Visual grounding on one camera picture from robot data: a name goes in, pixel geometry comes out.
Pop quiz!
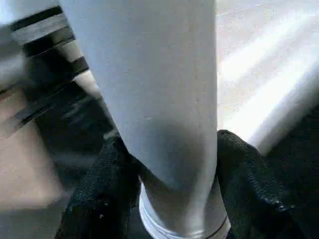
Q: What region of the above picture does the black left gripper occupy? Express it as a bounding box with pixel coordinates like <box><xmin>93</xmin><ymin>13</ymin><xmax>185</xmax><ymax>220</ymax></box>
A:
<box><xmin>12</xmin><ymin>7</ymin><xmax>120</xmax><ymax>155</ymax></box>

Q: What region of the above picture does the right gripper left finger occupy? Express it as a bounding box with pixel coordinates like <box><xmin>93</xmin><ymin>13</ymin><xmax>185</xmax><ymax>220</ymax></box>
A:
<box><xmin>55</xmin><ymin>134</ymin><xmax>143</xmax><ymax>239</ymax></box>

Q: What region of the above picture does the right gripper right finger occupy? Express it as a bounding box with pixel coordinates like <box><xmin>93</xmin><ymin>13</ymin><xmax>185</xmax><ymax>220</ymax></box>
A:
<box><xmin>215</xmin><ymin>129</ymin><xmax>310</xmax><ymax>239</ymax></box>

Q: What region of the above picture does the white plastic table leg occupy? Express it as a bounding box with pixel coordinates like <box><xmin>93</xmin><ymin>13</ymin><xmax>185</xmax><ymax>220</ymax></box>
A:
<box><xmin>57</xmin><ymin>0</ymin><xmax>232</xmax><ymax>239</ymax></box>

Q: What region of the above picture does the black work mat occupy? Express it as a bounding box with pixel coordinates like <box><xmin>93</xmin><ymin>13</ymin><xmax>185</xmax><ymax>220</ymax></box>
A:
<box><xmin>30</xmin><ymin>75</ymin><xmax>319</xmax><ymax>239</ymax></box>

